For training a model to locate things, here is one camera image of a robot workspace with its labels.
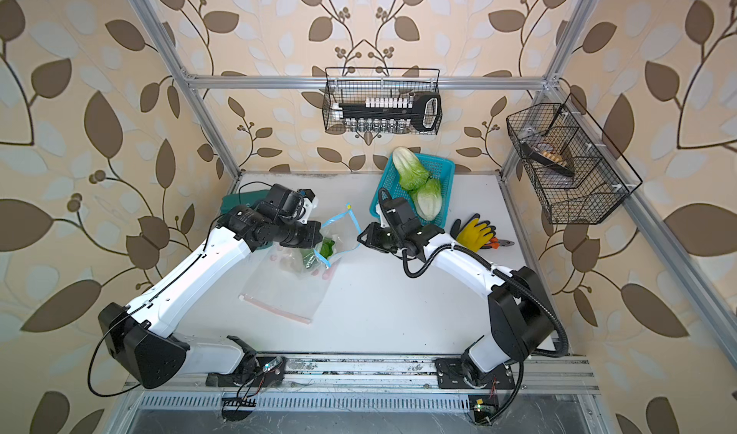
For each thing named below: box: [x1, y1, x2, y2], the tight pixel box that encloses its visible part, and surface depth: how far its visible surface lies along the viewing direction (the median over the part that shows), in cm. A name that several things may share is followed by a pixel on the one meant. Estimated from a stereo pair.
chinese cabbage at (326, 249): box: [302, 237, 335, 269], surface depth 80 cm
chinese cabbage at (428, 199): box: [408, 175, 443, 221], surface depth 107 cm
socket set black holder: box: [332, 92, 443, 132], surface depth 86 cm
